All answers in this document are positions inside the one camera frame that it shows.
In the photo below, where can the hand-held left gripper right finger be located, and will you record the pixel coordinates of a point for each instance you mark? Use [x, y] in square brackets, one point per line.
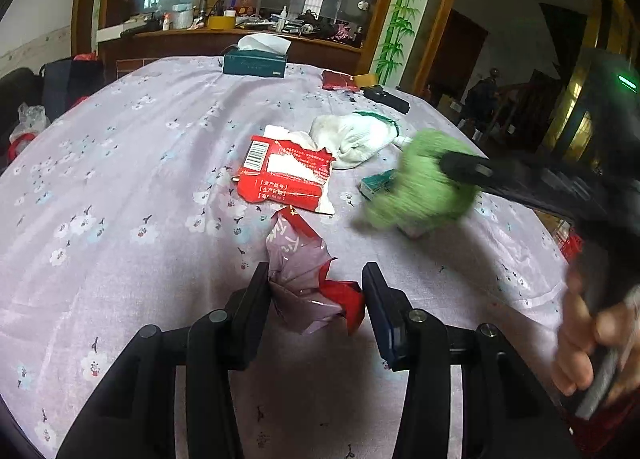
[382, 324]

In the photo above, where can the teal tissue box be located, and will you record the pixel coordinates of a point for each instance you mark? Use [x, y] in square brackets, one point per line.
[252, 66]

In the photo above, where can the wooden counter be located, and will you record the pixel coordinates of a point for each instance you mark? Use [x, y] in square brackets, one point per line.
[175, 44]

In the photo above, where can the clear plastic bag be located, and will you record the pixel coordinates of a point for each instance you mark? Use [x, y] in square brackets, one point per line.
[31, 116]

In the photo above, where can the person's right hand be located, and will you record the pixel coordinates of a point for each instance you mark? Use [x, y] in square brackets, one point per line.
[580, 354]

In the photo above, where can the bamboo painted pillar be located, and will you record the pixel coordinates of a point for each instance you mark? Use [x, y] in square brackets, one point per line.
[405, 14]

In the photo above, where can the golden pillar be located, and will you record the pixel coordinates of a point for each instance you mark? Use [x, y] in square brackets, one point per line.
[575, 99]

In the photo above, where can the purple floral tablecloth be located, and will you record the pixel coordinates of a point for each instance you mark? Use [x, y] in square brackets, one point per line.
[125, 189]

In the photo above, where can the wooden door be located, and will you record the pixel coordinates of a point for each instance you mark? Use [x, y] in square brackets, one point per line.
[460, 59]

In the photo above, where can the cardboard box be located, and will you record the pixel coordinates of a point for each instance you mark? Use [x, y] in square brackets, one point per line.
[450, 106]

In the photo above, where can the red plastic basket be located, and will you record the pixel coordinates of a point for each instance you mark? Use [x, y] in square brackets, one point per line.
[571, 246]

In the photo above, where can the dark bag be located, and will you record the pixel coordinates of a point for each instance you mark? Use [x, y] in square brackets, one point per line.
[70, 84]

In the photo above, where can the flat red packet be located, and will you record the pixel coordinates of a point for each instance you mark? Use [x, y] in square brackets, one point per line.
[337, 80]

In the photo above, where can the small teal box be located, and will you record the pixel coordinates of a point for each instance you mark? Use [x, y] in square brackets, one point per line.
[377, 184]

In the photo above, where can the green knitted cloth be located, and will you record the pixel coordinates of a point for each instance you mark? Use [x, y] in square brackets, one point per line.
[420, 189]

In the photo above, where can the torn red box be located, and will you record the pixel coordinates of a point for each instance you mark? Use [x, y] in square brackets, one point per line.
[285, 179]

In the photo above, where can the white plastic bag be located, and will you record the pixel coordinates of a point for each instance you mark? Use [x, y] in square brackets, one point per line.
[350, 139]

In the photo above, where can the red foil wrapper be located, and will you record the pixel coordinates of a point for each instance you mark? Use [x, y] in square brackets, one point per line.
[300, 264]

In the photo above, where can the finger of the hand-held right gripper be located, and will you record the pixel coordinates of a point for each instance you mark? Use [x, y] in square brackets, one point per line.
[475, 171]

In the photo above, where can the black device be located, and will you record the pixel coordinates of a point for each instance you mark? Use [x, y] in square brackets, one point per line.
[387, 99]

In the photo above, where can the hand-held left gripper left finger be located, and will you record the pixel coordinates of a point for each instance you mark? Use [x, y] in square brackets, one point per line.
[255, 299]

